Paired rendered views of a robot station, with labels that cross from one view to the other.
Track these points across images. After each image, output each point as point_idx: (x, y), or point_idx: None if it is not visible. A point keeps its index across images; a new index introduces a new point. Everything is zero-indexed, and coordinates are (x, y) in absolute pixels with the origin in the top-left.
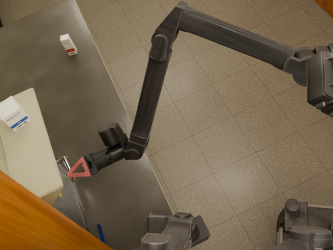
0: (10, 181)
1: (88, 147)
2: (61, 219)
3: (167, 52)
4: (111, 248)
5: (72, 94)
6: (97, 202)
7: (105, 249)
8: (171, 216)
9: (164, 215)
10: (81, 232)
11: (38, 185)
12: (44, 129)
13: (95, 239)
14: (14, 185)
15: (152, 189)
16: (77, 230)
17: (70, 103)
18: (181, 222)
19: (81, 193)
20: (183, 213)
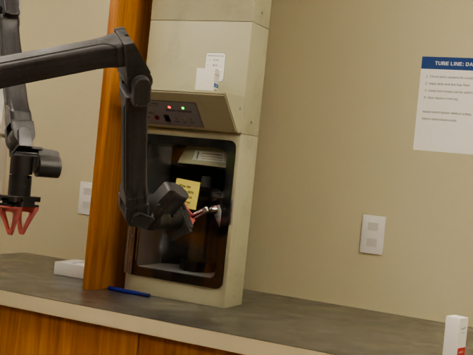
0: (114, 12)
1: (246, 320)
2: (103, 86)
3: (125, 89)
4: (96, 225)
5: (355, 341)
6: (171, 303)
7: (92, 194)
8: (33, 132)
9: (45, 157)
10: (100, 129)
11: None
12: (176, 89)
13: (98, 168)
14: (112, 16)
15: (111, 308)
16: (100, 119)
17: (342, 337)
18: (18, 109)
19: (200, 305)
20: (25, 141)
